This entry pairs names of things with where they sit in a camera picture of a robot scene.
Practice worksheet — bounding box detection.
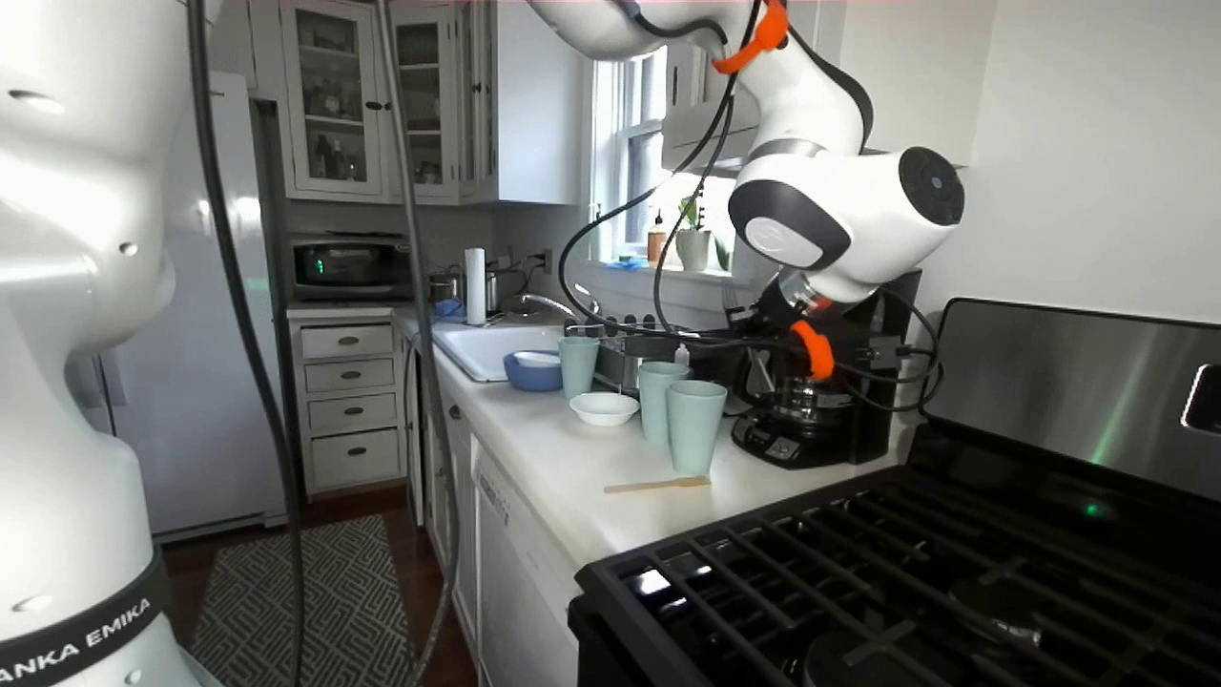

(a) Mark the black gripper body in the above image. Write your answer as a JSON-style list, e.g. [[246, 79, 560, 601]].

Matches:
[[752, 296, 843, 395]]

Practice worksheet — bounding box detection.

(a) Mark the teal plastic cup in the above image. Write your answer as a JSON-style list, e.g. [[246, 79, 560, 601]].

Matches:
[[632, 361, 691, 446], [665, 377, 733, 481], [555, 330, 606, 400]]

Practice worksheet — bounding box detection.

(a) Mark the black coffee maker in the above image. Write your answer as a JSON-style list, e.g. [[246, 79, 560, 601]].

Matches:
[[730, 268, 924, 473]]

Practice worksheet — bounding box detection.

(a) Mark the white plant pot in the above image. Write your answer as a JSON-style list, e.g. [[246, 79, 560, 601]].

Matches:
[[670, 196, 718, 277]]

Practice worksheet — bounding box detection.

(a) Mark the amber pump bottle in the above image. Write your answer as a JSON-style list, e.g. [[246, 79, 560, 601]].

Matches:
[[642, 212, 670, 268]]

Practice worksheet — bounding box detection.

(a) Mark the small white bowl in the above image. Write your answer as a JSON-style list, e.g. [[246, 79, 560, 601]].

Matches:
[[566, 390, 644, 433]]

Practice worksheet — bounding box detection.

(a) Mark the chrome faucet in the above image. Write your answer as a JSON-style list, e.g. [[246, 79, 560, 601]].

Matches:
[[516, 291, 591, 330]]

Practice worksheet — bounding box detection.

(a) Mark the blue bowl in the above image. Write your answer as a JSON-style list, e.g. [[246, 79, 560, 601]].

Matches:
[[499, 348, 567, 398]]

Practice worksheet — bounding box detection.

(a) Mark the white framed window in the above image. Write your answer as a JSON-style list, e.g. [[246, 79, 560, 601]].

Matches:
[[578, 46, 745, 284]]

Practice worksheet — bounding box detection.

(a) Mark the white kitchen sink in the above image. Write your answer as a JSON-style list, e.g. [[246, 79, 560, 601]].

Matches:
[[428, 321, 572, 390]]

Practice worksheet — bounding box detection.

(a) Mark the black gas stove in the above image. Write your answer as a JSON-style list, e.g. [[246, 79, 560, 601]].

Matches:
[[566, 296, 1221, 687]]

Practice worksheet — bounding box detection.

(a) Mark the white paper towel roll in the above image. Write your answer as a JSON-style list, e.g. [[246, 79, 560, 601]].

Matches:
[[459, 245, 492, 331]]

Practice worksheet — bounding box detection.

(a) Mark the white base cabinet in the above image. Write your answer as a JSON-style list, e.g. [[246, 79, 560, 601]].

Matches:
[[423, 354, 488, 646]]

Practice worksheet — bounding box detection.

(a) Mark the white drawer cabinet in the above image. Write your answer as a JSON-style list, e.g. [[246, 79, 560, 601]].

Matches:
[[282, 301, 429, 501]]

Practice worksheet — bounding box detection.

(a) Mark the black microwave oven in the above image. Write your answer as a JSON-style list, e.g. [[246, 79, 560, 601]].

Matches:
[[286, 232, 415, 307]]

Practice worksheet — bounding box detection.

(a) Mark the grey patterned rug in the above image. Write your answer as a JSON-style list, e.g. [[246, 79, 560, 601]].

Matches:
[[186, 513, 421, 687]]

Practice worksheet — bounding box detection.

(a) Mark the stainless steel refrigerator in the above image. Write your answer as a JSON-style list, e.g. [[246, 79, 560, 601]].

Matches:
[[63, 69, 293, 545]]

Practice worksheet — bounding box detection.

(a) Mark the orange cable strap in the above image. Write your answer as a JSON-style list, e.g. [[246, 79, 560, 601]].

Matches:
[[787, 319, 838, 386], [708, 0, 794, 76]]

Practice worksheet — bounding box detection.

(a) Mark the grey hanging cable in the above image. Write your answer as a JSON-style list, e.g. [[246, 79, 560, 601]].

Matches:
[[370, 0, 466, 687]]

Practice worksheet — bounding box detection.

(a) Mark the white glass door wall cabinet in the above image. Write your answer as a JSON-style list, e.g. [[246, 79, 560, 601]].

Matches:
[[245, 0, 591, 212]]

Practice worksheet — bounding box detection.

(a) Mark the thick black hanging cable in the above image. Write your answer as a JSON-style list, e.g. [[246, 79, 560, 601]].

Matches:
[[180, 0, 314, 687]]

